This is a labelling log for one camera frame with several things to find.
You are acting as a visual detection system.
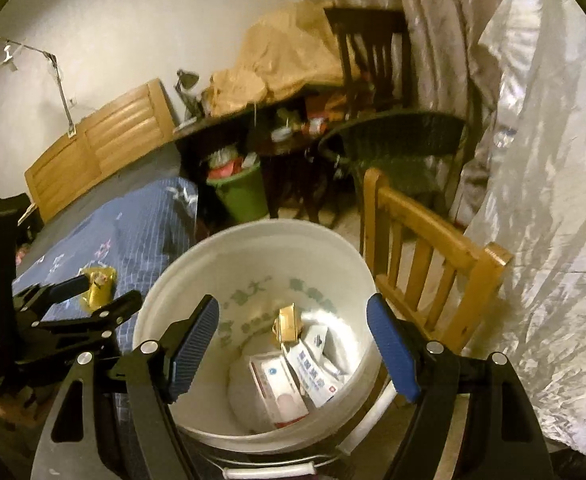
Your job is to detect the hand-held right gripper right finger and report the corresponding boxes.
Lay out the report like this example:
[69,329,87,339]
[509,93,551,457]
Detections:
[366,292,556,480]

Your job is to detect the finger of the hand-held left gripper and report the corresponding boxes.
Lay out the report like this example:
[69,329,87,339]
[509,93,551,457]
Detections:
[33,289,144,337]
[14,274,92,315]

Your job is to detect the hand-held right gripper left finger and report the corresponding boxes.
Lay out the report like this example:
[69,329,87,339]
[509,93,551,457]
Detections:
[32,294,220,480]

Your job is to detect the gold foil packet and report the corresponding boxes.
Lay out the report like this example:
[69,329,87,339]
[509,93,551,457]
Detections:
[80,267,119,311]

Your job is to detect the small white packet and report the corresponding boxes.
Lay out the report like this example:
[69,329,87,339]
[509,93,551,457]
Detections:
[303,324,331,357]

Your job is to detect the pink white box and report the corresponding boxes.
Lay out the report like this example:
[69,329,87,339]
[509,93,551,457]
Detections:
[248,350,310,430]

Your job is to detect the small gold box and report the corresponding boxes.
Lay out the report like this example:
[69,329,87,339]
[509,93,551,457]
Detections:
[273,305,305,347]

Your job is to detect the white plastic bucket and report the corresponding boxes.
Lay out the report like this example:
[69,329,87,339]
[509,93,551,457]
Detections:
[132,219,399,480]

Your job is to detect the blue checked blanket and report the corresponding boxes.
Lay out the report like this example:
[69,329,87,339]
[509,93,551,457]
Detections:
[12,177,200,411]

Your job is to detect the light wooden chair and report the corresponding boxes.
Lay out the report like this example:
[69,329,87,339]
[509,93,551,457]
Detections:
[360,167,514,357]

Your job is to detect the dark grey mattress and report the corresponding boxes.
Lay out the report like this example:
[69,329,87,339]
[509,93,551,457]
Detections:
[37,142,185,241]

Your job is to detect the wooden headboard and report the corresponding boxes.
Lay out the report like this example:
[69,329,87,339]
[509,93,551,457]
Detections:
[24,78,176,223]

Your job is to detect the green waste bin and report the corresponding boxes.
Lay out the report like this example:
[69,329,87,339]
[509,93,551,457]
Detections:
[205,152,270,224]

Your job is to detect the dark wooden desk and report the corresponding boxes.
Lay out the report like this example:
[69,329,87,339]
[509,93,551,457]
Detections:
[173,87,355,221]

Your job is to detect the silver plastic sheet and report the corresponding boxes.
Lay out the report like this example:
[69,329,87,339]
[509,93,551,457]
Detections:
[453,0,586,456]

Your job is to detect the dark round stool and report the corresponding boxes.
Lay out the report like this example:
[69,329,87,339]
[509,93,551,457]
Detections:
[252,130,345,224]

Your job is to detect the black desk lamp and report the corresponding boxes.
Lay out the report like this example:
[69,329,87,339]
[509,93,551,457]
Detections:
[174,69,202,122]

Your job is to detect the dark wooden chair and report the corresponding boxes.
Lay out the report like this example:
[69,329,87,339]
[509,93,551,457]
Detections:
[323,6,417,117]

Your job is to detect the orange cloth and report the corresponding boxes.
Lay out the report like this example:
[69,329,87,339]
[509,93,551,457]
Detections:
[208,1,364,117]

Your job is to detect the patterned curtain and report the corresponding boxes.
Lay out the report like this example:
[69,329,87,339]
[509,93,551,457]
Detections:
[280,0,524,126]

